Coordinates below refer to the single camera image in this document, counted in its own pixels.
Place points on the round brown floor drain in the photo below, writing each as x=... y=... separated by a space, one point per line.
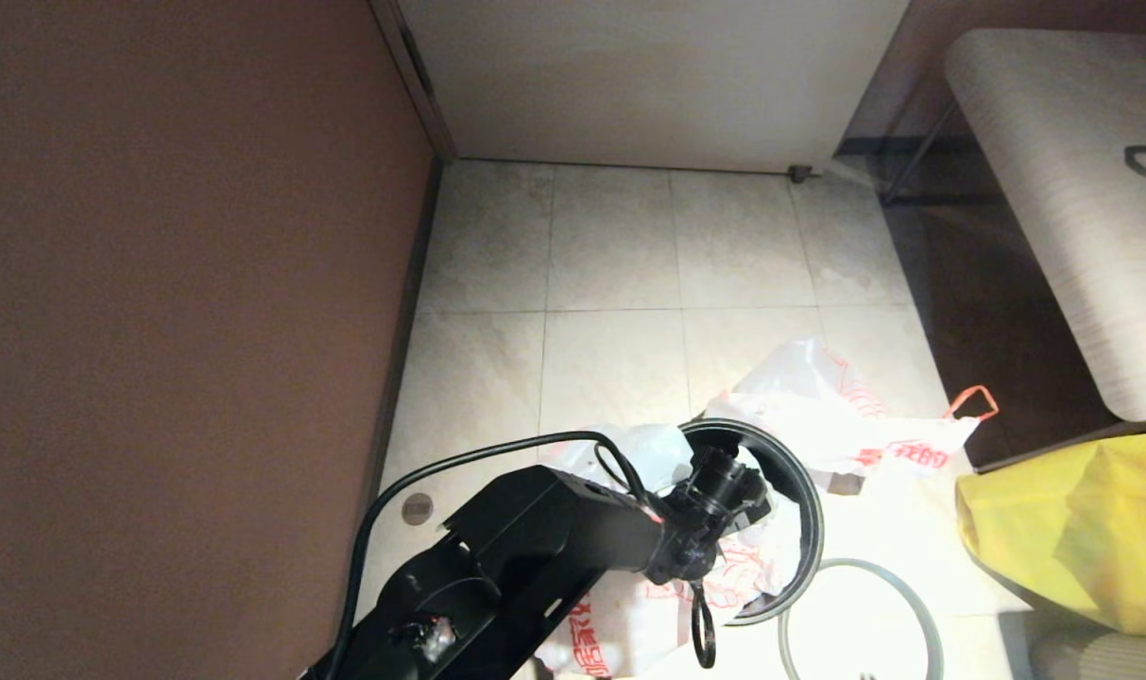
x=417 y=508

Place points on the grey door frame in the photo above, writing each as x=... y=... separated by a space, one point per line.
x=417 y=76

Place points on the cream ribbed cylinder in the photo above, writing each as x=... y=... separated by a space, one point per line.
x=1102 y=659

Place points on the yellow plastic bag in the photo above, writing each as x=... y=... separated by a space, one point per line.
x=1073 y=538

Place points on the white plastic bag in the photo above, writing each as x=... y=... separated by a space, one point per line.
x=620 y=614

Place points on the dark baseboard strip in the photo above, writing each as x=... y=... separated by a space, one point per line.
x=402 y=340

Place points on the thin metal table leg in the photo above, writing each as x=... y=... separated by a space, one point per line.
x=917 y=151

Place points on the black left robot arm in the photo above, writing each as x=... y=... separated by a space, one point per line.
x=516 y=557

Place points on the white door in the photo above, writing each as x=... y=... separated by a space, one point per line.
x=648 y=85

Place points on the small metal door stopper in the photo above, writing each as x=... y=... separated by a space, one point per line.
x=799 y=174

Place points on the black round trash bin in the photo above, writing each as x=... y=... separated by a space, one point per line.
x=804 y=529

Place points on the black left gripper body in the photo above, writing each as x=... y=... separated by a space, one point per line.
x=709 y=501

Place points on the white red-printed trash bag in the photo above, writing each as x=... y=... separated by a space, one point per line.
x=818 y=406

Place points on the beige woodgrain table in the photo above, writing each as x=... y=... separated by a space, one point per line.
x=1083 y=189

